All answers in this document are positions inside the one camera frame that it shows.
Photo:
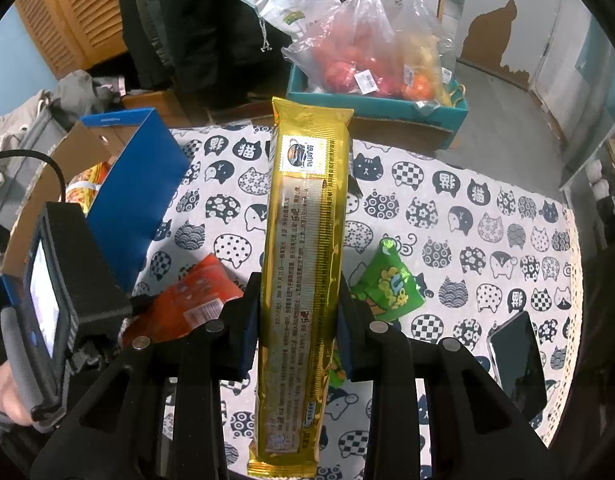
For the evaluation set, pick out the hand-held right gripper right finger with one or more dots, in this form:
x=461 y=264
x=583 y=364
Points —
x=348 y=345

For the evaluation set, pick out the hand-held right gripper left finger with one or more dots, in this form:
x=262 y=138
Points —
x=243 y=340

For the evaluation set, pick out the blue rimmed cardboard box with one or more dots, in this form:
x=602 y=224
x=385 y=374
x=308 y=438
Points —
x=137 y=200

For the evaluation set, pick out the long gold biscuit packet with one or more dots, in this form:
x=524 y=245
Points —
x=302 y=260

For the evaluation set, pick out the person's left hand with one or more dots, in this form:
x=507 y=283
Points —
x=4 y=395

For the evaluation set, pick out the red orange snack packet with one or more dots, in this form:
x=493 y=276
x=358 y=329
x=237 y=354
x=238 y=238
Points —
x=197 y=290

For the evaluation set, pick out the green snack packet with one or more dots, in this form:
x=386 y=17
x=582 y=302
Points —
x=387 y=285

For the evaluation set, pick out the yellow orange snack packet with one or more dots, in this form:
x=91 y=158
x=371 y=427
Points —
x=84 y=185

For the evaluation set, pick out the grey fabric bag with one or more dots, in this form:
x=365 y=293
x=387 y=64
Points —
x=17 y=200

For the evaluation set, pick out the light grey fleece garment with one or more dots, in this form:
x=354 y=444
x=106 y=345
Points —
x=12 y=130

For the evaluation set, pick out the cat print tablecloth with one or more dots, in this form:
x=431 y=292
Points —
x=437 y=210

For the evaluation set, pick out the black smartphone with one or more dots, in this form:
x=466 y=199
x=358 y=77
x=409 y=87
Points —
x=517 y=365

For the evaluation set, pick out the dark grey garment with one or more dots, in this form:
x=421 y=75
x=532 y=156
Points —
x=82 y=87

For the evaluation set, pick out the teal cardboard box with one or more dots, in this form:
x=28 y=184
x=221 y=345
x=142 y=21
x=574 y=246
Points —
x=367 y=107

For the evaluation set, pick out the wooden louvered cabinet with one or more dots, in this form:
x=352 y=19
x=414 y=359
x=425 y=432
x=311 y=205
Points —
x=72 y=15

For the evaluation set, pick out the dark hanging coats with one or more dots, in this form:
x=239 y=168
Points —
x=202 y=25

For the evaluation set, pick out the white side shelf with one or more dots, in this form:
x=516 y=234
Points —
x=575 y=182

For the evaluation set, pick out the clear plastic fruit bag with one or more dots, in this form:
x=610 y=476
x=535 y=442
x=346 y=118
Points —
x=367 y=45

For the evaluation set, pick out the white printed bag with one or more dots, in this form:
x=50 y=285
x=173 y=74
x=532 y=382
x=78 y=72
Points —
x=287 y=0

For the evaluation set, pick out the white door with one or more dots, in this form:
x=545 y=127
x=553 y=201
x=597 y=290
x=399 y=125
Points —
x=577 y=70

